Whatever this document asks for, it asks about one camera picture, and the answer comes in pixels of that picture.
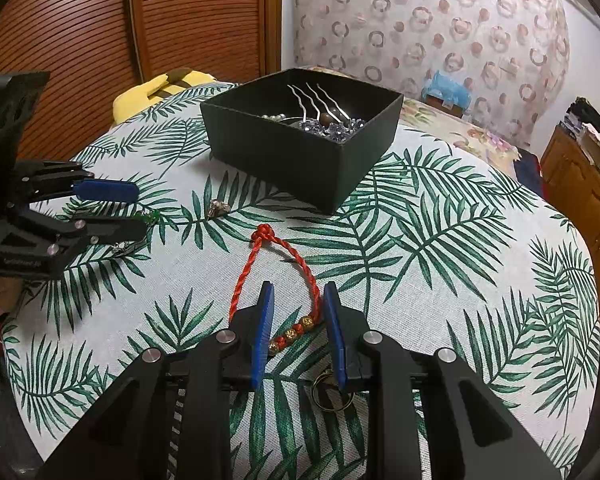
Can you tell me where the red braided cord bracelet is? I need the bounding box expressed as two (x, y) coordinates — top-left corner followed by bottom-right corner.
(227, 223), (325, 359)

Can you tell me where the gold pearl earring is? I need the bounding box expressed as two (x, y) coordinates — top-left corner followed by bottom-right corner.
(206, 200), (232, 220)

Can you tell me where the black jewelry box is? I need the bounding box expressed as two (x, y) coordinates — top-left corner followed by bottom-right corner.
(200, 68), (385, 214)

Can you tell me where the left hand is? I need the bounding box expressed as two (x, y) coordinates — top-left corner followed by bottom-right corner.
(0, 276), (23, 316)

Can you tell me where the green stone earring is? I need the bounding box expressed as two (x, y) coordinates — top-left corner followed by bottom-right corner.
(110, 209), (161, 256)

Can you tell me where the yellow plush toy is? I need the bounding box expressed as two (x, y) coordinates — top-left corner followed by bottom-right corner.
(112, 67), (215, 125)

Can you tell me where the palm leaf tablecloth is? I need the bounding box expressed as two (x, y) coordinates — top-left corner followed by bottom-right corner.
(2, 82), (600, 476)

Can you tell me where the brown louvered wardrobe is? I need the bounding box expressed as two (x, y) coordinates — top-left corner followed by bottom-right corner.
(0, 0), (282, 160)

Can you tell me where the silver hairpin with crystals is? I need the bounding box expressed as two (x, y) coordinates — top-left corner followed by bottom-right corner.
(277, 84), (366, 143)

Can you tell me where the floral bed blanket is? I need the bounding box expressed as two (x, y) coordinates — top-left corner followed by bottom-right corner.
(291, 67), (521, 179)

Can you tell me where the blue plush on box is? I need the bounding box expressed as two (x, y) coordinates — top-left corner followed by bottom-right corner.
(422, 72), (471, 113)

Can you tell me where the wooden side cabinet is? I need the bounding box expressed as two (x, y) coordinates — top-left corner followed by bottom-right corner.
(541, 126), (600, 298)

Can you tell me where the patterned lace curtain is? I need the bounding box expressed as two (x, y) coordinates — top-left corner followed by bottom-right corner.
(294, 0), (570, 148)

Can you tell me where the clutter on cabinet top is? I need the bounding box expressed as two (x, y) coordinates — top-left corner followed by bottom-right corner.
(562, 96), (600, 170)

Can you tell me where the small gold ring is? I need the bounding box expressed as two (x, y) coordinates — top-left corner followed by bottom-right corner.
(308, 372), (356, 413)

